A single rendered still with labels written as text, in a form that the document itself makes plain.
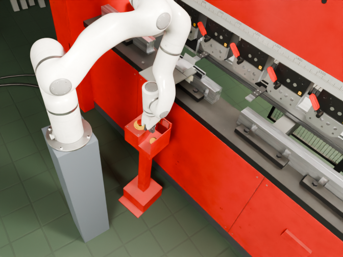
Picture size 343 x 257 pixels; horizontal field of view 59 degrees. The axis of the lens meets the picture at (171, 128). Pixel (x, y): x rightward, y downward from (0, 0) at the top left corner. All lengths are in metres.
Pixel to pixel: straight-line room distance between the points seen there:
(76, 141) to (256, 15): 0.90
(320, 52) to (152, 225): 1.55
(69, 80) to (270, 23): 0.78
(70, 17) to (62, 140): 1.11
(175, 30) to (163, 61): 0.14
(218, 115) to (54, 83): 0.94
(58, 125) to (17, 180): 1.32
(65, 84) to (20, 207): 1.50
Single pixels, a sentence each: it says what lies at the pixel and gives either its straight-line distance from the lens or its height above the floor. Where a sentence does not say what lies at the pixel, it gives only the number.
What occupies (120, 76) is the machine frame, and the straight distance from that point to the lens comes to 2.13.
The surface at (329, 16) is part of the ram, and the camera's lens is 1.19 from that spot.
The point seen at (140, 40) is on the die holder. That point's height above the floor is 0.94.
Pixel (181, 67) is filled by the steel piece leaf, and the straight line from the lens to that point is 1.71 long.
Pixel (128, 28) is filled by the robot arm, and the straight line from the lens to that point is 1.04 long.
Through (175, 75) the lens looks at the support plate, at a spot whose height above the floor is 1.00.
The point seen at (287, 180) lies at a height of 0.87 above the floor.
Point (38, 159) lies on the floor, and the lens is 2.58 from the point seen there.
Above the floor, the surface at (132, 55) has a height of 0.88.
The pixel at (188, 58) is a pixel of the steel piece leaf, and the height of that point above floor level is 1.02.
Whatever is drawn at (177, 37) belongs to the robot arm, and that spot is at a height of 1.42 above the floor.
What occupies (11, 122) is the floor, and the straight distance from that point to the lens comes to 2.88.
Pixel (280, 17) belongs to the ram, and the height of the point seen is 1.50.
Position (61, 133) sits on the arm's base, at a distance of 1.28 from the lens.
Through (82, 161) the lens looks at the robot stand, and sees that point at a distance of 1.40.
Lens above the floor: 2.06
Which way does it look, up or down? 50 degrees down
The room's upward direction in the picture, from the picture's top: 10 degrees clockwise
